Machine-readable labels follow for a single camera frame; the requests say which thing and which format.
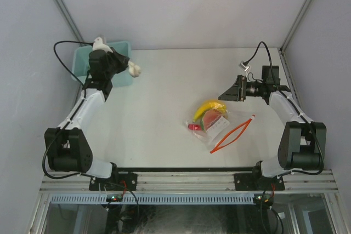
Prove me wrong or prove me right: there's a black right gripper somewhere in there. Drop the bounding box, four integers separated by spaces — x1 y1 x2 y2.
219 75 265 101

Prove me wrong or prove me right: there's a white fake bone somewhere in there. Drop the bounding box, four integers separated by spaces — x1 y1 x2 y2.
128 61 141 78

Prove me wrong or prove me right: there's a red fake watermelon slice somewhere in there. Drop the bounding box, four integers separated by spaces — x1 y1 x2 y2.
200 109 223 132

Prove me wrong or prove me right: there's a clear zip top bag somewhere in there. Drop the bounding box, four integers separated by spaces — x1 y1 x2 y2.
185 101 255 154

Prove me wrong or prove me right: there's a red fake chili pepper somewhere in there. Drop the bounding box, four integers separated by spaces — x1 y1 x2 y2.
188 123 202 131

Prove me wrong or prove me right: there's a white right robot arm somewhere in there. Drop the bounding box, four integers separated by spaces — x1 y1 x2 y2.
218 66 327 190

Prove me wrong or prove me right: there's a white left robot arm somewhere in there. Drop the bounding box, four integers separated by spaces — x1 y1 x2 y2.
42 47 129 190

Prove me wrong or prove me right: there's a yellow fake banana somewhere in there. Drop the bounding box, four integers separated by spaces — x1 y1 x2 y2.
193 100 227 122

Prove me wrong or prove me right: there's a teal plastic bin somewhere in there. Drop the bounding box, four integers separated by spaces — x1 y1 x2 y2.
71 41 133 88

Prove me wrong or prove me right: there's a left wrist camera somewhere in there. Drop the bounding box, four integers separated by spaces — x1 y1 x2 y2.
92 36 112 53

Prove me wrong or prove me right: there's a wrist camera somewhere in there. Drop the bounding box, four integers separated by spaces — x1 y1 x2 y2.
239 61 251 75
92 36 112 53

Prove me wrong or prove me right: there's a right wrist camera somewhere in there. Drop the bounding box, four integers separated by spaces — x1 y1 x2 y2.
239 61 251 75

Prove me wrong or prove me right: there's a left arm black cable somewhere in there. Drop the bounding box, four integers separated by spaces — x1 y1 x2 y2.
42 41 94 180

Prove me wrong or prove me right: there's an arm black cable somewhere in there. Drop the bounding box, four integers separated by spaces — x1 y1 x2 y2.
245 41 326 176
42 41 94 180

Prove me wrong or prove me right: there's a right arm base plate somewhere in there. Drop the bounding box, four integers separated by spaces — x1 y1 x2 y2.
234 173 285 191

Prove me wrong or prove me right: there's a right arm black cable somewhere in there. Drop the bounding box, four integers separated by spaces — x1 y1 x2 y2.
245 41 326 176

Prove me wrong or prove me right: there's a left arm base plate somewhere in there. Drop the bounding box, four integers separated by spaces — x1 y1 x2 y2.
89 172 138 191

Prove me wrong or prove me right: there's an aluminium frame rail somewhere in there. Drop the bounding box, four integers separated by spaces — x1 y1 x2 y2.
39 170 338 193

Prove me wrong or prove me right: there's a blue slotted cable duct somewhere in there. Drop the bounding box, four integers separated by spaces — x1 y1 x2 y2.
50 193 255 205

